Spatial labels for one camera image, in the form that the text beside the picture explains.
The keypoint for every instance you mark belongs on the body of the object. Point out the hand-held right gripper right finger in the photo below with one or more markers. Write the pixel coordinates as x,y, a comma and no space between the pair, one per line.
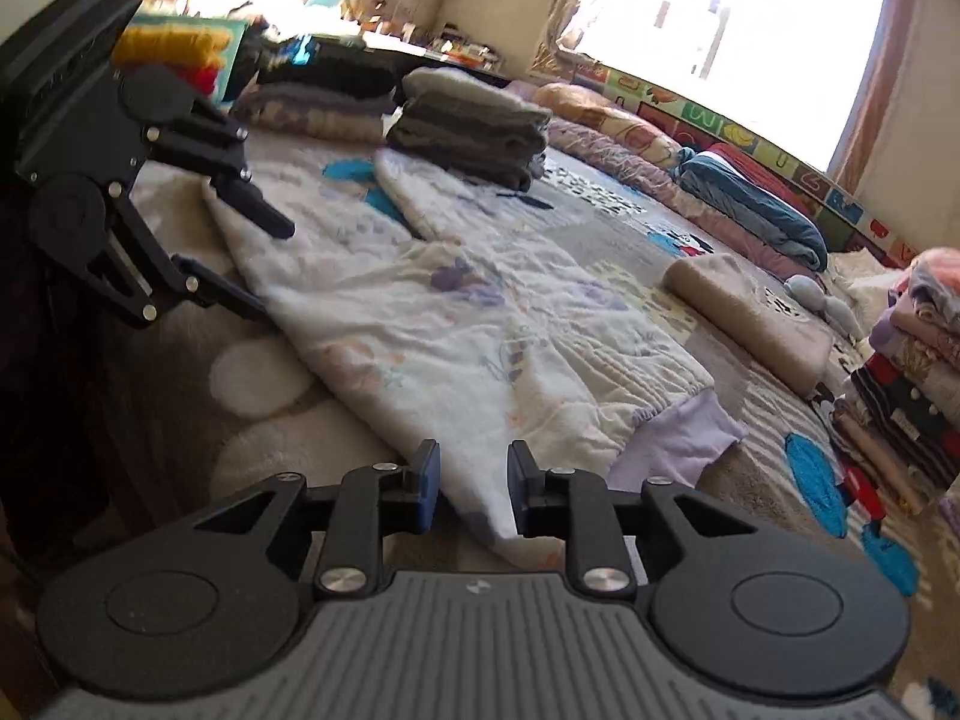
517,489

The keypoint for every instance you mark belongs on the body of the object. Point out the brown curtain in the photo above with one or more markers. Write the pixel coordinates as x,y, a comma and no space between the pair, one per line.
877,60

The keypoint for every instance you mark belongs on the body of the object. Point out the grey plush toy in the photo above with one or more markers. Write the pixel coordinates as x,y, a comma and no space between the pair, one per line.
821,304

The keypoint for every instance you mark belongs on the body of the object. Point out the colourful foam play mat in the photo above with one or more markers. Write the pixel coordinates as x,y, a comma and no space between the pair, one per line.
735,131

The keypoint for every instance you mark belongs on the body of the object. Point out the folded beige cloth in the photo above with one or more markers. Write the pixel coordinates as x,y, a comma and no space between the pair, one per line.
750,315

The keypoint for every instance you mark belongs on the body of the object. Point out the stack of folded grey clothes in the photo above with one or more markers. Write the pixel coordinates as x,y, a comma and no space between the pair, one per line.
472,127

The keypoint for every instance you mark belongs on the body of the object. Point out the floral pink pillow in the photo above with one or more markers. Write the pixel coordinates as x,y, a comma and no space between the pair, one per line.
600,116

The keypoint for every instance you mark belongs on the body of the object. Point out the white floral bedsheet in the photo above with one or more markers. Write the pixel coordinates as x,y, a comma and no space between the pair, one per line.
450,330

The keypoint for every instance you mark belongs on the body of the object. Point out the window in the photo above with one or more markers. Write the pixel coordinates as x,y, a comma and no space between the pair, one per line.
735,30

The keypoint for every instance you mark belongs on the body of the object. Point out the folded striped blanket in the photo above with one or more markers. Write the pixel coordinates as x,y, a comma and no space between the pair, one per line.
315,109

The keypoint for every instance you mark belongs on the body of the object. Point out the folded blue quilt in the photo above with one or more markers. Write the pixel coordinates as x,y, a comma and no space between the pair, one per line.
750,195

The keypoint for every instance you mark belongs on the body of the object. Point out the printed cartoon blanket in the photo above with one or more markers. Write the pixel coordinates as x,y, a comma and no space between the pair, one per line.
630,240

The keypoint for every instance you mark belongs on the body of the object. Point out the dark desk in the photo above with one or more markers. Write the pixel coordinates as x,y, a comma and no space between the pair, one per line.
360,60

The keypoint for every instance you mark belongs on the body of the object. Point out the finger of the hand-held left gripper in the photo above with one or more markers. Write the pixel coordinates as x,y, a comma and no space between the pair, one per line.
255,204
187,283

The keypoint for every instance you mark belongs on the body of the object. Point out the stack of folded colourful clothes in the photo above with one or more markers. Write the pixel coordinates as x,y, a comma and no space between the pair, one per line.
907,390

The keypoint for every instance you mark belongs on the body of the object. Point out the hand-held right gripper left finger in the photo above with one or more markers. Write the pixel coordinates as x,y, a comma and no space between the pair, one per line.
428,489

